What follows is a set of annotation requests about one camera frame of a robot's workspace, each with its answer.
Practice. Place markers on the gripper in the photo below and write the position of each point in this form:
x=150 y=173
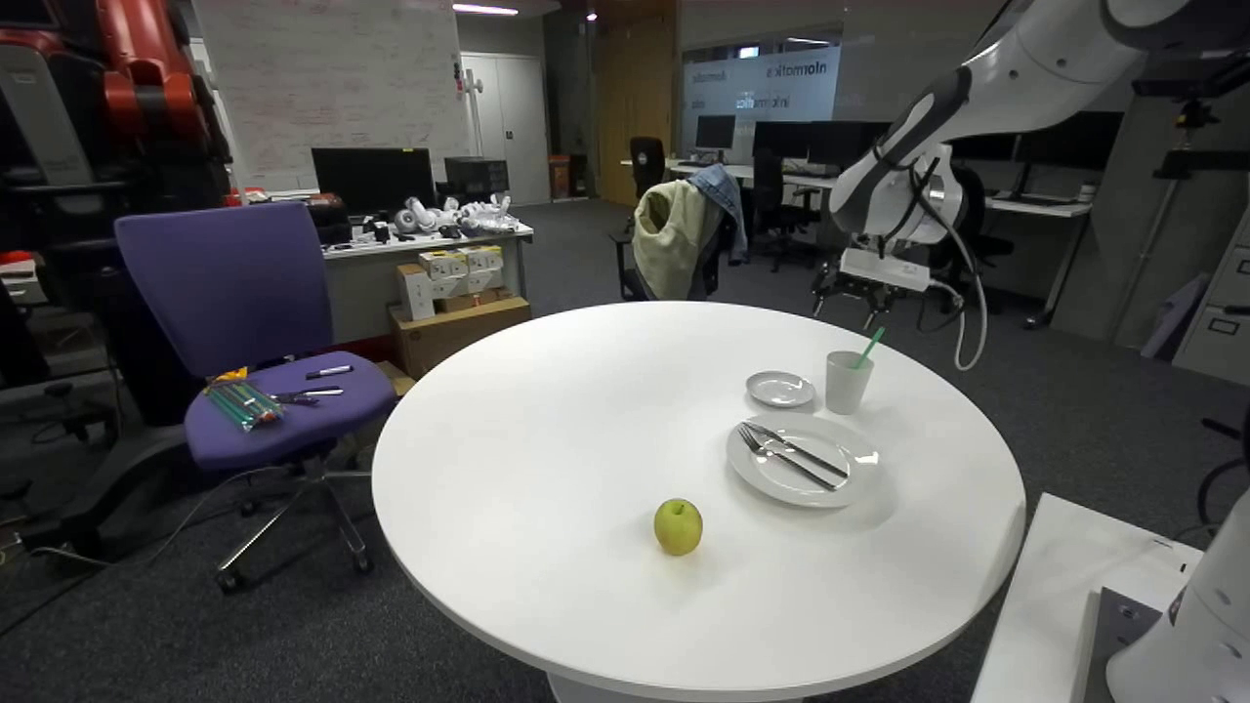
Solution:
x=861 y=286

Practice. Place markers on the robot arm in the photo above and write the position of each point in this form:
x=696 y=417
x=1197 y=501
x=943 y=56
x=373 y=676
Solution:
x=1035 y=68

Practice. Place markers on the large white plate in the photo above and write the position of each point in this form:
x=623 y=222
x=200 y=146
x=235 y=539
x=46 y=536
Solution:
x=840 y=454

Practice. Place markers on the green straw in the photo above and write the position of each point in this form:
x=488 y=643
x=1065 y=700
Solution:
x=869 y=347

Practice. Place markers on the white cup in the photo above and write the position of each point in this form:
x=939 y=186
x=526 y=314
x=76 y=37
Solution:
x=846 y=386

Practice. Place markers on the small white saucer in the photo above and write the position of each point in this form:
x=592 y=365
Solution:
x=779 y=389

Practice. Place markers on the silver knife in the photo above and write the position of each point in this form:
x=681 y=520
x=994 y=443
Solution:
x=801 y=451

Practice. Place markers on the blue denim jacket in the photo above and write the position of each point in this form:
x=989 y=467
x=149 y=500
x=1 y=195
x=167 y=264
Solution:
x=728 y=200

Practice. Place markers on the silver fork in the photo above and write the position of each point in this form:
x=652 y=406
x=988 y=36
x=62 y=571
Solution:
x=781 y=457

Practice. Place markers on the cream jacket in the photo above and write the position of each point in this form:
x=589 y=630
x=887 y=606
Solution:
x=669 y=234

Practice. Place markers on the long white desk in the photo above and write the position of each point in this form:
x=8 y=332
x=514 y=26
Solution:
x=1040 y=207

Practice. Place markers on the window with lettering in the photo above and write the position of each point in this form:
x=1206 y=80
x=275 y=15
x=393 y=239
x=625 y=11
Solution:
x=762 y=83

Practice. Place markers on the black office chair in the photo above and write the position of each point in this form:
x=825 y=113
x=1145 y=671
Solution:
x=646 y=161

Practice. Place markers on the green apple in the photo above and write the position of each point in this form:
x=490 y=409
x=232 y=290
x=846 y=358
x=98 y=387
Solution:
x=678 y=527

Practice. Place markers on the wooden cabinet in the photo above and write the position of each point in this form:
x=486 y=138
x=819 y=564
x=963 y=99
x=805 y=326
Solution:
x=635 y=107

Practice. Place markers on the orange bin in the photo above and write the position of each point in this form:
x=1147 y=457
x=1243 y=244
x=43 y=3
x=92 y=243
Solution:
x=560 y=178

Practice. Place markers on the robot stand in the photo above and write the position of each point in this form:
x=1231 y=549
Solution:
x=1045 y=596

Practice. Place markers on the grey filing cabinet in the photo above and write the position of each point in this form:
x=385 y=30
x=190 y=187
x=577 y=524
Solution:
x=1219 y=312

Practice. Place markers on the white double door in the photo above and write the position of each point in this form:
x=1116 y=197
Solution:
x=508 y=127

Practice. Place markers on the brown cardboard box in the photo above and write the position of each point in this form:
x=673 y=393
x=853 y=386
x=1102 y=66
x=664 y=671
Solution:
x=459 y=332

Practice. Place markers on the heap of white robot parts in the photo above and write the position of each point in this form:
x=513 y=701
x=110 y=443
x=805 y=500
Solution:
x=459 y=215

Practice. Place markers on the stack of white boxes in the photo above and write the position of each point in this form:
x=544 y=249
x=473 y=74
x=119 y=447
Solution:
x=444 y=273

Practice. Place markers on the ceiling light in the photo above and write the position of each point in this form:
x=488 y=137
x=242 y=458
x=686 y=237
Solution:
x=485 y=9

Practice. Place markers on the black monitor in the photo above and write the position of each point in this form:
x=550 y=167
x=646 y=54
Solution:
x=373 y=179

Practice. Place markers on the purple pen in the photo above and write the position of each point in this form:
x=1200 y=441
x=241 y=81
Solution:
x=298 y=399

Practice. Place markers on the whiteboard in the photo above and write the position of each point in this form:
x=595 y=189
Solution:
x=332 y=78

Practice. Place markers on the pack of green straws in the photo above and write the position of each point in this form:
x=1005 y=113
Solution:
x=242 y=402

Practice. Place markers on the purple office chair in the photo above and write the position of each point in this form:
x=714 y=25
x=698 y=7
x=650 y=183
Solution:
x=229 y=283

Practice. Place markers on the red and black robot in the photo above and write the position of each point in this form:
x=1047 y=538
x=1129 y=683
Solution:
x=117 y=107

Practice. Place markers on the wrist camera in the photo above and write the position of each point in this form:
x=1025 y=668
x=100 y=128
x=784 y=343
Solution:
x=884 y=268

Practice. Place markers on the camera on tripod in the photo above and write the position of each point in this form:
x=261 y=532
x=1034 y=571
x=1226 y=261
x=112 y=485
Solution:
x=1187 y=117

